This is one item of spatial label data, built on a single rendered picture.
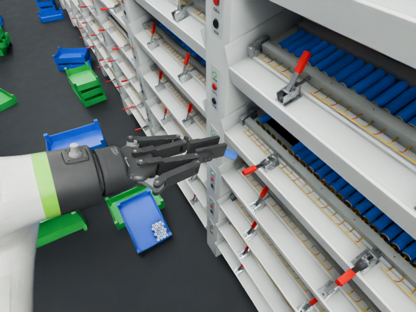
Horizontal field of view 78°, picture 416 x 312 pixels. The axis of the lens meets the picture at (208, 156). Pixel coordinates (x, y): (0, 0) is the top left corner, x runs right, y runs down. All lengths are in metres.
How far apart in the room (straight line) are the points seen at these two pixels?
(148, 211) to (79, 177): 1.23
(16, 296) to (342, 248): 0.54
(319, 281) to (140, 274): 1.01
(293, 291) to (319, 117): 0.60
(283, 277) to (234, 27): 0.73
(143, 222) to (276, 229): 0.98
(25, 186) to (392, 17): 0.45
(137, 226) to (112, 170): 1.20
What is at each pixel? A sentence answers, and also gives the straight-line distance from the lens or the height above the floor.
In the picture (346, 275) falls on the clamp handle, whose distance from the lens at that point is 0.53.
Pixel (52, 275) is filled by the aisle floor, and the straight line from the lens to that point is 1.70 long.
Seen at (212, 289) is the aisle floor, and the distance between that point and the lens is 1.47.
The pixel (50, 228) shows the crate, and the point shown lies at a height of 0.05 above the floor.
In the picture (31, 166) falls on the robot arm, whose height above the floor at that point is 1.18.
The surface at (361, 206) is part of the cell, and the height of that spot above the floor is 0.98.
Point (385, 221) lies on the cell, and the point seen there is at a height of 0.99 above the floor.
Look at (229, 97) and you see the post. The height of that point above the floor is 1.05.
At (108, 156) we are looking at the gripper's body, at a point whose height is 1.15.
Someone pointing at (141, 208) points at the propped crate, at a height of 0.08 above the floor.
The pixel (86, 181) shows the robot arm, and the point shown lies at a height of 1.15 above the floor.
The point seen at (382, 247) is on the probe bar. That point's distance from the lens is 0.57.
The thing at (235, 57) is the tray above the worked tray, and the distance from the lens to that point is 0.59.
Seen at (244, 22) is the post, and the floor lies 1.22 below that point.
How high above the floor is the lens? 1.43
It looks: 49 degrees down
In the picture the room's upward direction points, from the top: straight up
